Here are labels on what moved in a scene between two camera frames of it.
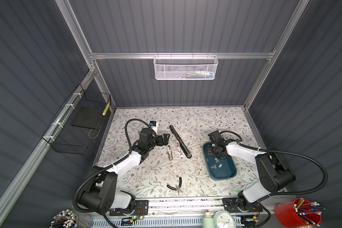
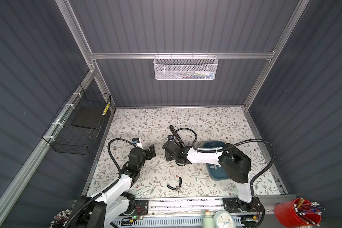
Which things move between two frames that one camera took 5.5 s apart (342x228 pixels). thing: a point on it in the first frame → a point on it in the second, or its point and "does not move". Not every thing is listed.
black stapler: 186,152 does not move
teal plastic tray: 219,168 does not move
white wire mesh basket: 185,67 does not move
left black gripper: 164,142 → 148,156
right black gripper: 218,155 → 167,156
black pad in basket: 90,117 does not move
